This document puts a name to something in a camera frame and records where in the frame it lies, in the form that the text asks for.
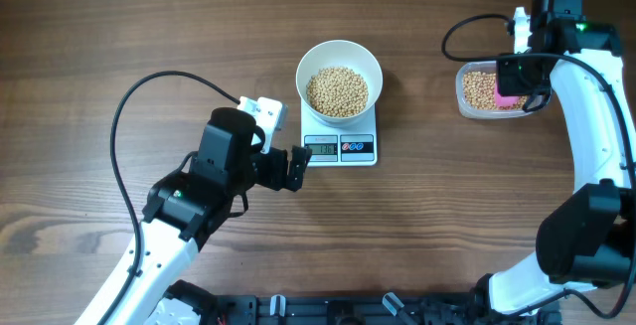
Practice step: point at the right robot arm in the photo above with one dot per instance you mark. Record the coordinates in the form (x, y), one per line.
(588, 242)

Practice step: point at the white bowl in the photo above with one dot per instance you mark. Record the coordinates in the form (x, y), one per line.
(340, 53)

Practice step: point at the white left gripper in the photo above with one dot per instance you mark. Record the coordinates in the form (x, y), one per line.
(296, 166)

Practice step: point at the soybeans in white bowl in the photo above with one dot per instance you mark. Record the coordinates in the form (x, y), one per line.
(337, 92)

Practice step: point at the yellow soybeans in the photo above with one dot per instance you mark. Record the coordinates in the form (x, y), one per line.
(478, 88)

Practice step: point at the pink plastic measuring scoop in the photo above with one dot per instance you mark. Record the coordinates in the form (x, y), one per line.
(504, 101)

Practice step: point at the clear plastic container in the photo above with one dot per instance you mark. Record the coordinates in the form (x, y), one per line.
(469, 112)

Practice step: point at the white digital kitchen scale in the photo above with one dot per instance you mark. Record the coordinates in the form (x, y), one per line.
(350, 144)

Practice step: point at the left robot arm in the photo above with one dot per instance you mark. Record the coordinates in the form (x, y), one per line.
(188, 205)

